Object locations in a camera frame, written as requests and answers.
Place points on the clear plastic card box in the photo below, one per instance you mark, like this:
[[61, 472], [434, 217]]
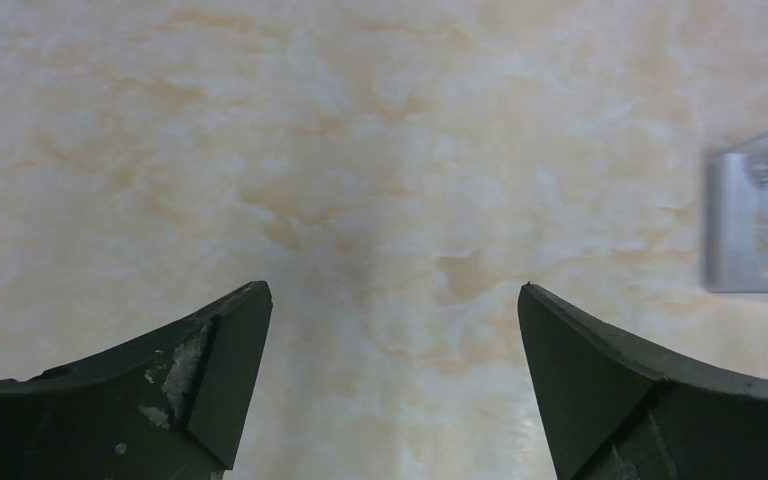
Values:
[[762, 212]]

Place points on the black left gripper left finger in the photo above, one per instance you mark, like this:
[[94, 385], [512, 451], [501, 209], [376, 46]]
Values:
[[169, 404]]

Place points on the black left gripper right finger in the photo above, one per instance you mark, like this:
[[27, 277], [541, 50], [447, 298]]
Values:
[[617, 406]]

